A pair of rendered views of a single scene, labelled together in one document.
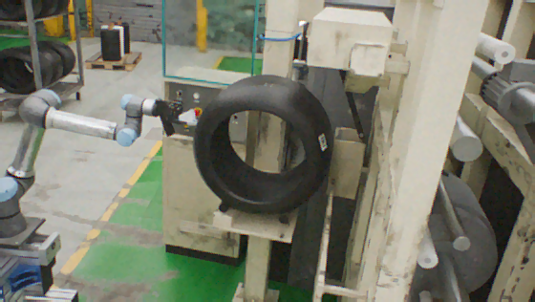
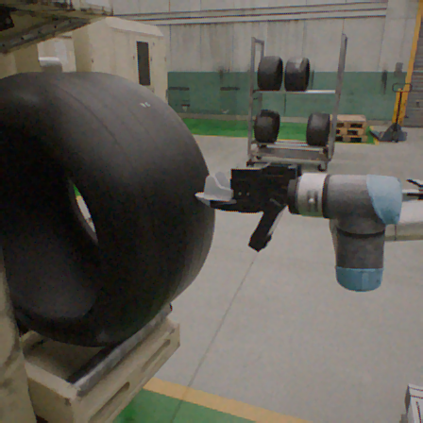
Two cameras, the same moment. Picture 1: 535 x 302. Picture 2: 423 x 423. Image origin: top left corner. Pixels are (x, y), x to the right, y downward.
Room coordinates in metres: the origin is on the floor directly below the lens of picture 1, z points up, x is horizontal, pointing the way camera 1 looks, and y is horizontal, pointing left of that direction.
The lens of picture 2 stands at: (2.44, 0.56, 1.50)
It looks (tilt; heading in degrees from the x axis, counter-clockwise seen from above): 20 degrees down; 199
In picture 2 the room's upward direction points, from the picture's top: straight up
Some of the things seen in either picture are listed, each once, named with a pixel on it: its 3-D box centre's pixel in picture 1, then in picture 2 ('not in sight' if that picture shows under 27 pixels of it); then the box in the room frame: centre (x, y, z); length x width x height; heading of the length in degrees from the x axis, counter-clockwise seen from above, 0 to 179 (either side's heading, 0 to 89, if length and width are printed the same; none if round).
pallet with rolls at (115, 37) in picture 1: (115, 43); not in sight; (8.17, 3.05, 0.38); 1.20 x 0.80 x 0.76; 8
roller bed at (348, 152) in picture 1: (345, 161); not in sight; (1.95, -0.42, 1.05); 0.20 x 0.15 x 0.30; 170
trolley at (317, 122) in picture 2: not in sight; (294, 105); (-3.84, -0.23, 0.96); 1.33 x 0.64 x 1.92; 88
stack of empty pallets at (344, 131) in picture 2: not in sight; (346, 126); (-7.04, 0.60, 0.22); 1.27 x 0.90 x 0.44; 0
